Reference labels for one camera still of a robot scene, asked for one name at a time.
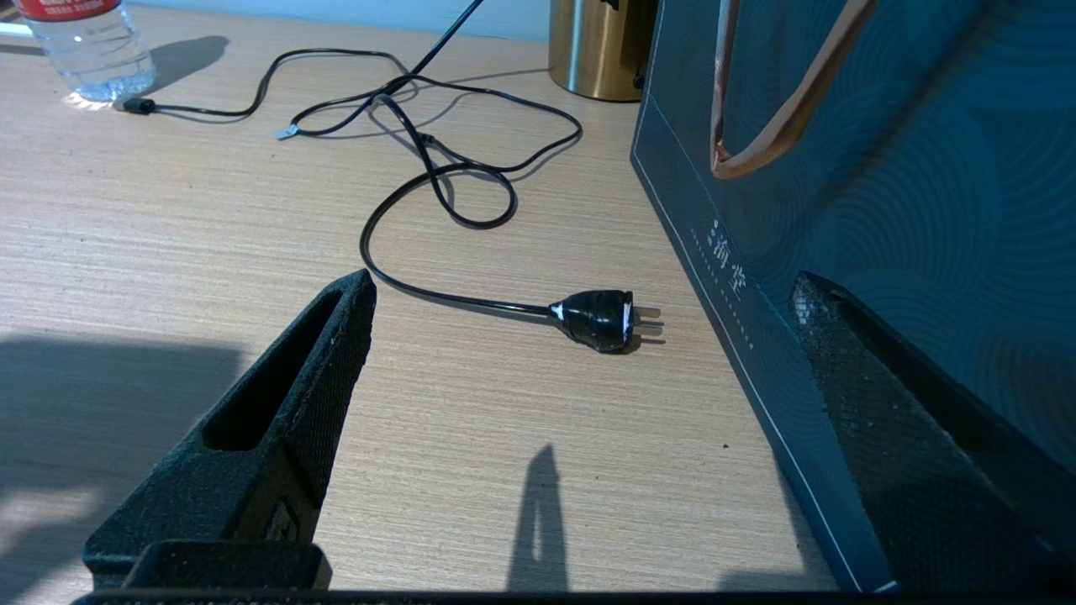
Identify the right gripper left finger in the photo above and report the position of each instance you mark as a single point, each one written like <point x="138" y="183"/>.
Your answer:
<point x="235" y="479"/>

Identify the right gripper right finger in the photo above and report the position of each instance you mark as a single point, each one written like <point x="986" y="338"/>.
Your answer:
<point x="933" y="470"/>

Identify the white router with antennas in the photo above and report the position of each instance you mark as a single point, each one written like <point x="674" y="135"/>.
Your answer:
<point x="13" y="29"/>

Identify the dark blue gift bag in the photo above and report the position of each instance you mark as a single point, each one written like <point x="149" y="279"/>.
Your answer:
<point x="883" y="168"/>

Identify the water bottle red cap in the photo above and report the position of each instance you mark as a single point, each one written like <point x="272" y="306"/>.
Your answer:
<point x="97" y="59"/>

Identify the brass desk lamp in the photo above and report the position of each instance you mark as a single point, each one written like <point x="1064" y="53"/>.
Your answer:
<point x="597" y="46"/>

